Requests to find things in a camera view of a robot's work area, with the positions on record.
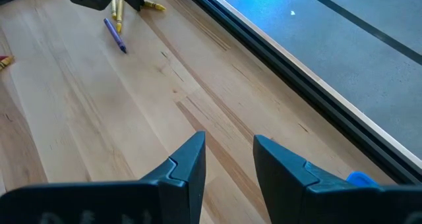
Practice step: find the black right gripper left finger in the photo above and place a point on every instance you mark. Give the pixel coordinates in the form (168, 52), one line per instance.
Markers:
(99, 204)

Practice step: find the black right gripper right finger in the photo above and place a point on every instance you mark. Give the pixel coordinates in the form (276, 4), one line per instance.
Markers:
(329, 207)

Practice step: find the purple crayon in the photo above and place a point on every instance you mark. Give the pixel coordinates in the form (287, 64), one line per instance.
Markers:
(114, 34)

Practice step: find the white floor scrap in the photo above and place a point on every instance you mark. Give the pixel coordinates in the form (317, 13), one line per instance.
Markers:
(292, 12)

